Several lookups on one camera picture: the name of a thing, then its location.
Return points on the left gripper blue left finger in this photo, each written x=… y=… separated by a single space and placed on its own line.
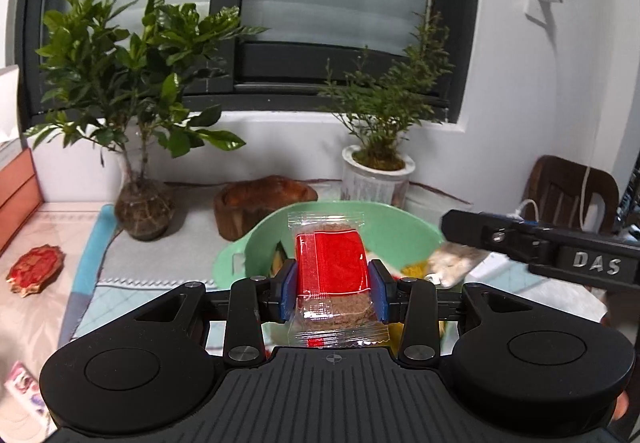
x=288 y=295

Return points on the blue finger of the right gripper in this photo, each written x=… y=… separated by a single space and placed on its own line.
x=496 y=223

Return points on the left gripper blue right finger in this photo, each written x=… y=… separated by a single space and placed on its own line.
x=379 y=281

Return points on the red clear cake packet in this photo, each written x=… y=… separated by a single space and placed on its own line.
x=334 y=306

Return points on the white nougat packet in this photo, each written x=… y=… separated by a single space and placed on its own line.
x=450 y=263

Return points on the yellow chip bag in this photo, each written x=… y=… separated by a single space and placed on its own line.
x=418 y=270

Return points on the person right hand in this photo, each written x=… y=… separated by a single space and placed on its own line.
x=622 y=405

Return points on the dark wooden chair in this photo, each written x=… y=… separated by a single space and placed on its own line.
x=555 y=184

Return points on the green plastic bowl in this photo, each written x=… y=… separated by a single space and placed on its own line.
x=253 y=301

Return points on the brown wooden tray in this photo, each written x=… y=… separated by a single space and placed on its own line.
x=240 y=206

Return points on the patterned tablecloth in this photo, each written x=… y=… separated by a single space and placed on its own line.
x=116 y=273

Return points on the small plant in white pot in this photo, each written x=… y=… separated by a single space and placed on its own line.
x=379 y=110

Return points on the red gold foil packet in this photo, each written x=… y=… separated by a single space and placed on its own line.
x=35 y=270

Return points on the leafy plant in glass vase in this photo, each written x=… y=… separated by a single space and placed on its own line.
x=122 y=91

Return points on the orange drawer box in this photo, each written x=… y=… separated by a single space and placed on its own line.
x=21 y=196

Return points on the white open box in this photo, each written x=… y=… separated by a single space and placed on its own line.
x=9 y=78

